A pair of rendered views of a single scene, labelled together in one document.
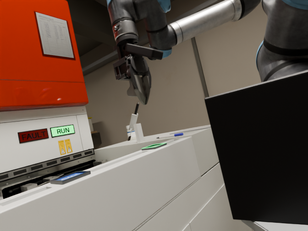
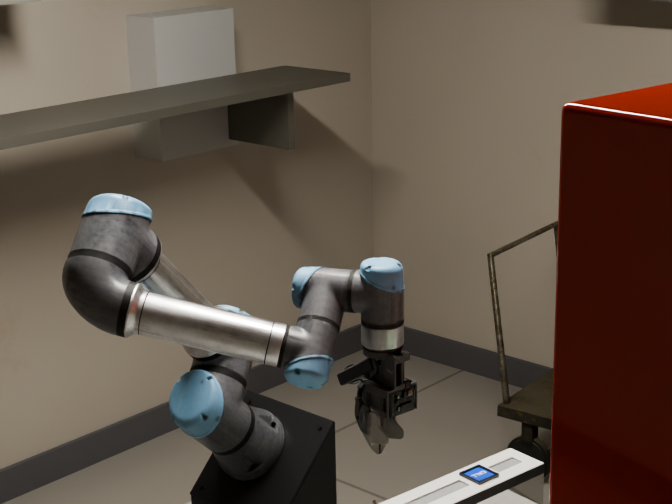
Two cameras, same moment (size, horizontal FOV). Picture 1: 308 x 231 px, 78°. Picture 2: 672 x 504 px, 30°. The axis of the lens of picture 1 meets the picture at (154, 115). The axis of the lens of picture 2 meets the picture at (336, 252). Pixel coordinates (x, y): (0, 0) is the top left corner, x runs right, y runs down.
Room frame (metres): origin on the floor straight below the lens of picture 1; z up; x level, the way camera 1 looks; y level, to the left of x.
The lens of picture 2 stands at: (2.62, 0.36, 2.10)
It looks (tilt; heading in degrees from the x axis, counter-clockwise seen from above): 17 degrees down; 191
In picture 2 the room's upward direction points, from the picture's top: 1 degrees counter-clockwise
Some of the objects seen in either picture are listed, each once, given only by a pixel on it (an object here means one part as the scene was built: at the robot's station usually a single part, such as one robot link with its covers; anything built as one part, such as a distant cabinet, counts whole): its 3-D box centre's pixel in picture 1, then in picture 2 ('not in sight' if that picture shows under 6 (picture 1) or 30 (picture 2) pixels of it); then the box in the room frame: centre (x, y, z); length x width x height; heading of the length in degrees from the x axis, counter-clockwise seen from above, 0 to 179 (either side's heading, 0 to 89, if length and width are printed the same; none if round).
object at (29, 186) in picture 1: (29, 188); not in sight; (0.73, 0.53, 0.89); 0.08 x 0.03 x 0.03; 50
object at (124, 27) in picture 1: (125, 34); (383, 334); (0.58, 0.03, 1.33); 0.08 x 0.08 x 0.05
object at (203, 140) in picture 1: (158, 150); not in sight; (0.99, 0.02, 0.89); 0.62 x 0.35 x 0.14; 50
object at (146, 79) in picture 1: (141, 91); (378, 435); (0.60, 0.02, 1.14); 0.06 x 0.03 x 0.09; 51
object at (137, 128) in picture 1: (135, 128); not in sight; (0.88, 0.10, 1.03); 0.06 x 0.04 x 0.13; 50
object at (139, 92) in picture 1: (134, 91); (391, 430); (0.57, 0.04, 1.14); 0.06 x 0.03 x 0.09; 51
